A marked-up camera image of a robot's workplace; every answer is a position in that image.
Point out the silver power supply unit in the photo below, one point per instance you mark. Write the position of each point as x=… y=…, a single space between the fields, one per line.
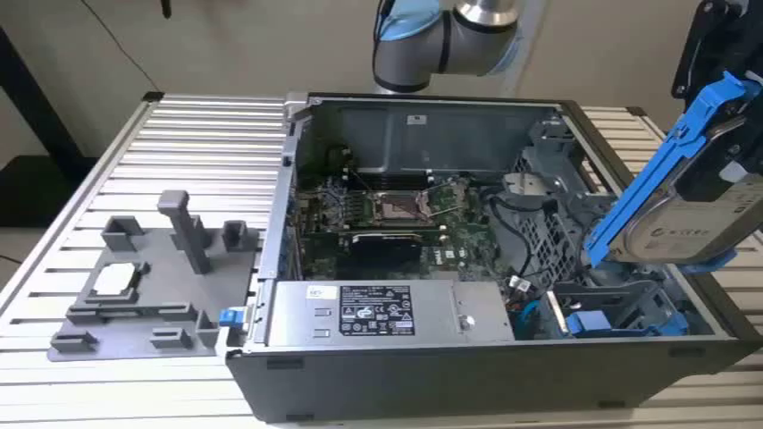
x=297 y=313

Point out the black furniture stand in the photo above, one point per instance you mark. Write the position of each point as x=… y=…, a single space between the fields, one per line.
x=48 y=192

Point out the grey parts rack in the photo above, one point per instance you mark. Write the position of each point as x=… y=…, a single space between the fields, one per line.
x=160 y=272

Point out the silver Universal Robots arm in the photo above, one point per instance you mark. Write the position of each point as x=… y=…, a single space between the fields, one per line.
x=418 y=53

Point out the black antenna stick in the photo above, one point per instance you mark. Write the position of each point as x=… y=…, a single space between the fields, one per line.
x=164 y=9

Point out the black graphics card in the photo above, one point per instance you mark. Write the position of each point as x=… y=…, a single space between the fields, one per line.
x=381 y=250

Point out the empty blue disk carrier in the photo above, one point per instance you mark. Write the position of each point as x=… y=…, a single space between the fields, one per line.
x=587 y=324

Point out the blue case latch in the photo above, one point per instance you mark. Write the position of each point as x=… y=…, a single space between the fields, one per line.
x=229 y=318

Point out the silver CPU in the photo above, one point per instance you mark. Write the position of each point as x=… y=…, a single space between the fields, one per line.
x=113 y=279

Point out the CPU socket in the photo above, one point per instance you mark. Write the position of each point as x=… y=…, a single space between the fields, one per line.
x=396 y=210

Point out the grey perforated metal cage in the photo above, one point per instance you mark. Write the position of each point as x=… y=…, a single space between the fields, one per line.
x=554 y=232

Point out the green motherboard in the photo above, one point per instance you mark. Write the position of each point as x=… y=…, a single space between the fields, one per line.
x=471 y=263

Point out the open black PC case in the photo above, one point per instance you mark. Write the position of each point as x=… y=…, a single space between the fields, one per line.
x=418 y=384

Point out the hard disk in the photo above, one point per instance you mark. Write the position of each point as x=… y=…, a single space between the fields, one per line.
x=662 y=232

